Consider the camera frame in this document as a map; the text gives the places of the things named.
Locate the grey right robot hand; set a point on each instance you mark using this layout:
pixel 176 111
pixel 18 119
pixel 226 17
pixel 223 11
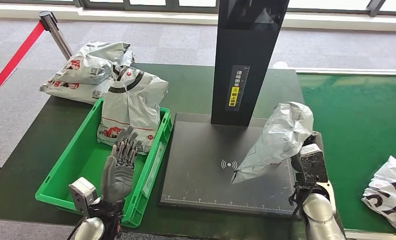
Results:
pixel 296 164

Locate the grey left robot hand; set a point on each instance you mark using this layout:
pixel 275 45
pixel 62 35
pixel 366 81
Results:
pixel 116 180

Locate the white parcel red logo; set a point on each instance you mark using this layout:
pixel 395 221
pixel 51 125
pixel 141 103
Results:
pixel 280 139

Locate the grey parcel black print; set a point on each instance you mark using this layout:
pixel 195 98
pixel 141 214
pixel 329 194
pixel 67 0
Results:
pixel 135 99

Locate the black inbound scanner machine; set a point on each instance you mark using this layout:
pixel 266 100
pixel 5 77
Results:
pixel 201 149

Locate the flat grey parcel bag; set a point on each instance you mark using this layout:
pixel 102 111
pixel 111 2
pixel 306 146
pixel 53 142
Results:
pixel 77 92

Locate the white parcel black lettering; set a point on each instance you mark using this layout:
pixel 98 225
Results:
pixel 389 195

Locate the crumpled grey parcel bag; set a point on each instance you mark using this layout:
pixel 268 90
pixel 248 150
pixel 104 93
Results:
pixel 92 61

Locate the red barrier belt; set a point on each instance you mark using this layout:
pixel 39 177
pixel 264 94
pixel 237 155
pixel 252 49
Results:
pixel 14 58

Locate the green plastic crate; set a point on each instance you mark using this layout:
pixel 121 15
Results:
pixel 82 165

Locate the yellow black scanner label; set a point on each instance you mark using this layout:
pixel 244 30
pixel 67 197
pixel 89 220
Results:
pixel 234 96

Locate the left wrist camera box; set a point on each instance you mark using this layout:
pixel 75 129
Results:
pixel 82 193

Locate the white conveyor side rail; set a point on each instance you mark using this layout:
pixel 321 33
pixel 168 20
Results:
pixel 369 235
pixel 350 70

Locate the silver stanchion post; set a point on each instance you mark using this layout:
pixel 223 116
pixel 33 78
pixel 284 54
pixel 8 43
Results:
pixel 56 34

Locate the dark window frame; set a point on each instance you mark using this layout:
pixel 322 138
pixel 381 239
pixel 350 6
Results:
pixel 101 5

